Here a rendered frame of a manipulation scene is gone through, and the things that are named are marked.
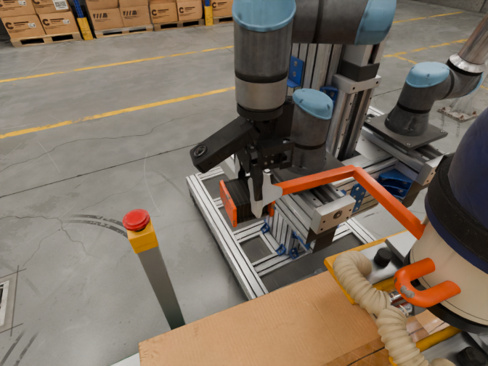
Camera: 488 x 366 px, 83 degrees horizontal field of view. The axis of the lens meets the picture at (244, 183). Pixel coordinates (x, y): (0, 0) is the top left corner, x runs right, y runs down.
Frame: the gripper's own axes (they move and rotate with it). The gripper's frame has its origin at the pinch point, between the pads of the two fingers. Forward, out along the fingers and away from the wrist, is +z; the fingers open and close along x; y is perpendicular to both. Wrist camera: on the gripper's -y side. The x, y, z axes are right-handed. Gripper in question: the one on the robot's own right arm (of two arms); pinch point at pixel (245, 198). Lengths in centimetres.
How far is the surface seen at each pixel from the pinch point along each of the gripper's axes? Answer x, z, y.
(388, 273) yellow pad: -19.2, 10.4, 22.5
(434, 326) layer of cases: -22, 67, 65
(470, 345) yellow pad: -34.0, 10.4, 25.7
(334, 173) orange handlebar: -0.6, -1.2, 19.8
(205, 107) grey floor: 284, 119, 53
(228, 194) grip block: -0.4, -2.7, -3.7
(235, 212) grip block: -4.3, -1.8, -3.7
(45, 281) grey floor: 90, 121, -99
